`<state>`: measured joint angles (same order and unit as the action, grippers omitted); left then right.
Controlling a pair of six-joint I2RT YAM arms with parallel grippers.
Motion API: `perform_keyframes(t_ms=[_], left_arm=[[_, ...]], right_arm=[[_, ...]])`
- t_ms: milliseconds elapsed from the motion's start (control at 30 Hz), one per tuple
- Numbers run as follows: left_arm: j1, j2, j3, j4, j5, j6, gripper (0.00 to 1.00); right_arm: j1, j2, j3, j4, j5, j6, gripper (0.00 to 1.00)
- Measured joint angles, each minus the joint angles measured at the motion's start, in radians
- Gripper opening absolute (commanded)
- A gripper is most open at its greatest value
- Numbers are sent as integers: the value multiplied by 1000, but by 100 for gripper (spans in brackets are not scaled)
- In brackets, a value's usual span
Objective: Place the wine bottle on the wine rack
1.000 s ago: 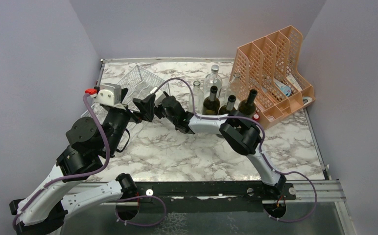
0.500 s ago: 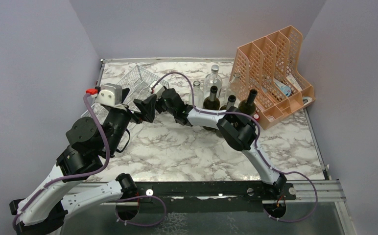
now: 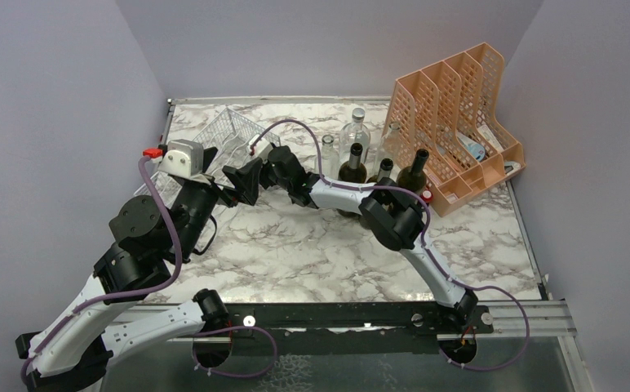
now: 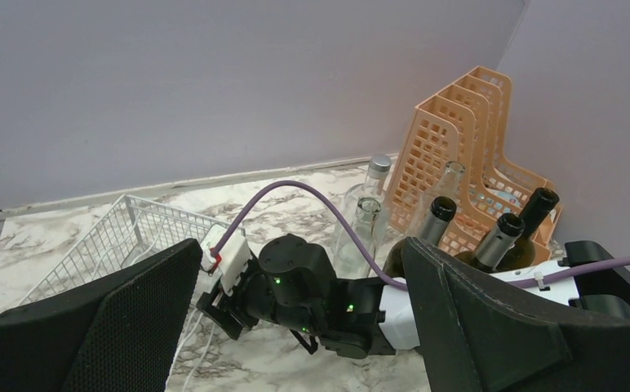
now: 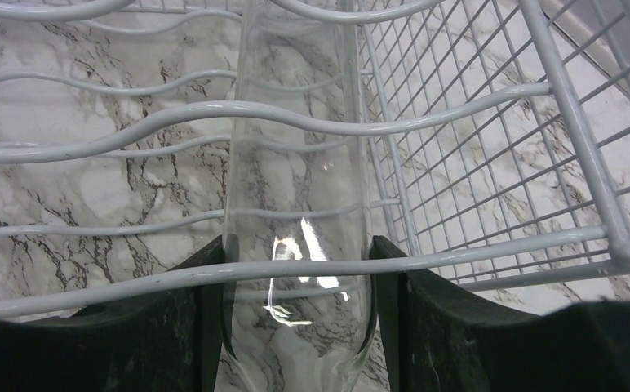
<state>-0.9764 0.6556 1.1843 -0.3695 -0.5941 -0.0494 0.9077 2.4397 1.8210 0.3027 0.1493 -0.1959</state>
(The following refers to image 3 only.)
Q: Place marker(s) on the small red capped bottle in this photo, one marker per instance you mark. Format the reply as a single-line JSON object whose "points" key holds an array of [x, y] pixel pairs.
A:
{"points": [[427, 196]]}

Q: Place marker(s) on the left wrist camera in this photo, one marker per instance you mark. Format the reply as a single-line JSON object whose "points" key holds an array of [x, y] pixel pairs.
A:
{"points": [[181, 158]]}

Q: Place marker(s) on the peach plastic file organizer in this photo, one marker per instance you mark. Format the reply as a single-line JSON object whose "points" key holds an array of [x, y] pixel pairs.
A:
{"points": [[449, 109]]}

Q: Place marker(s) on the small clear glass bottle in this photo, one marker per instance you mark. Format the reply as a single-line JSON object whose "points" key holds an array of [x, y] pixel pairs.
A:
{"points": [[328, 161]]}

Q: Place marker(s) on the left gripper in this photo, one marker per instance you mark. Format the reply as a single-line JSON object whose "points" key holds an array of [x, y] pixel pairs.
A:
{"points": [[228, 197]]}

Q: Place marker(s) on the black mounting rail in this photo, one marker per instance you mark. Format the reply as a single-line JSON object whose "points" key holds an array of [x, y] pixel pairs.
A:
{"points": [[410, 327]]}

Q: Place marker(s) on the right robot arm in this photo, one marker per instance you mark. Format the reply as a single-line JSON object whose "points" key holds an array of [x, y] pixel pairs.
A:
{"points": [[397, 217]]}

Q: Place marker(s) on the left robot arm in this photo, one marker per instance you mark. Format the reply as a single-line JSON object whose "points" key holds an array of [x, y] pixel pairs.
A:
{"points": [[151, 243]]}

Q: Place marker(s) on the green wine bottle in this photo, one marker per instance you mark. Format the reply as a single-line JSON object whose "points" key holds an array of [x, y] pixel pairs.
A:
{"points": [[385, 167], [413, 177], [353, 171]]}

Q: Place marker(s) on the clear round liquor bottle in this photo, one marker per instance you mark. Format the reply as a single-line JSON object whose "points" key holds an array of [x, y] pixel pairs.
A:
{"points": [[355, 131]]}

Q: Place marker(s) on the white wire wine rack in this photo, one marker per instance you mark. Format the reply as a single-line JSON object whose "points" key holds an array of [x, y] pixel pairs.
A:
{"points": [[230, 133]]}

